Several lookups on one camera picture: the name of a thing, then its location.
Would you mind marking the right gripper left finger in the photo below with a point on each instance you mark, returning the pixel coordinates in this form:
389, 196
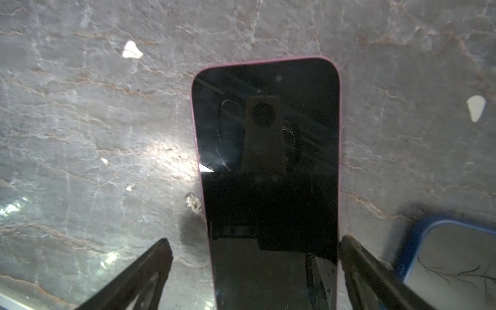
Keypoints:
140, 285

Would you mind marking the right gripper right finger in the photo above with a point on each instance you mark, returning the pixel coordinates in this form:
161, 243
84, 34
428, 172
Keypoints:
370, 285

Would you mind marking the black phone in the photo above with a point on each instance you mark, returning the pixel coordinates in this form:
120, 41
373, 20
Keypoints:
268, 143
449, 263

